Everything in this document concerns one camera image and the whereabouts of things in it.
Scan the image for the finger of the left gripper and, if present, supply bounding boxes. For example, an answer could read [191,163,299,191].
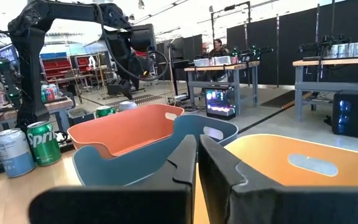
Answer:
[120,78,134,100]
[106,78,121,98]

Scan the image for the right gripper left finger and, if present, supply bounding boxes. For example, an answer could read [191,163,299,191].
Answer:
[28,134,198,224]

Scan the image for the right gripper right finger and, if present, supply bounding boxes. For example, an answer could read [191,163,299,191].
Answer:
[198,134,358,224]

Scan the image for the green Sprite soda can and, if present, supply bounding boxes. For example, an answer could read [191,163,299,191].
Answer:
[95,105,117,119]
[26,121,63,167]

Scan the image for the yellow plastic bin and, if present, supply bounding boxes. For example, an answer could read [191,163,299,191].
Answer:
[193,133,358,224]

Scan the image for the white and blue soda can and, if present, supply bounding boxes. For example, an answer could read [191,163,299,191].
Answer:
[0,128,36,179]

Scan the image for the pale silver-topped soda can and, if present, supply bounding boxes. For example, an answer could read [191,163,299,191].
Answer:
[117,100,138,113]

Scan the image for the red soda can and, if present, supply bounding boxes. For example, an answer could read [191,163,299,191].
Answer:
[44,87,56,102]

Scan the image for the black floor mat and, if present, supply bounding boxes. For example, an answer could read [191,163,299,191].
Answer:
[106,94,165,108]
[259,90,313,110]

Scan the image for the dark blue plastic bin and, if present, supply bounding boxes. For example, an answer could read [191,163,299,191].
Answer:
[72,113,239,187]

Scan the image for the red bin shelf rack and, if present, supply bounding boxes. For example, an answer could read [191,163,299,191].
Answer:
[74,54,101,75]
[40,52,75,82]

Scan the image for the orange plastic bin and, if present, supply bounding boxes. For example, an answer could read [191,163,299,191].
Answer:
[67,103,185,160]

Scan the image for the black storage bin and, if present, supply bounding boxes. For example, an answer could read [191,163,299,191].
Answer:
[67,107,96,127]

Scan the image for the wooden workbench grey legs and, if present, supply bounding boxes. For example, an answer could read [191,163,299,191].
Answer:
[183,60,261,116]
[0,96,75,156]
[291,56,358,123]

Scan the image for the black partition panel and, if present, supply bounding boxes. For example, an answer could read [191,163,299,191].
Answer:
[226,0,358,86]
[156,34,203,82]

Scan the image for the clear plastic storage box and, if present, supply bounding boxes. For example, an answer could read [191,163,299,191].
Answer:
[193,57,213,68]
[211,55,233,67]

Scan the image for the person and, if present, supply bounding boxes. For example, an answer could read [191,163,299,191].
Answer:
[208,37,230,58]

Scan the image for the computer tower coloured lights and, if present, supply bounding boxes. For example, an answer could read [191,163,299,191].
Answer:
[204,86,237,121]

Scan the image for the computer monitor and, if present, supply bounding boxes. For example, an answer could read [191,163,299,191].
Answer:
[0,43,20,65]

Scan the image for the black computer tower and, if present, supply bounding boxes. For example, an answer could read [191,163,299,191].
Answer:
[332,89,358,142]

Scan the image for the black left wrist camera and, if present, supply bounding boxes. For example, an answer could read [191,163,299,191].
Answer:
[129,24,157,52]

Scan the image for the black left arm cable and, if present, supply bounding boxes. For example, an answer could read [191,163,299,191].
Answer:
[94,2,170,82]

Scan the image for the black camera rig frame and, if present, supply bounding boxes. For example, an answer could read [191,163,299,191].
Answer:
[210,1,252,50]

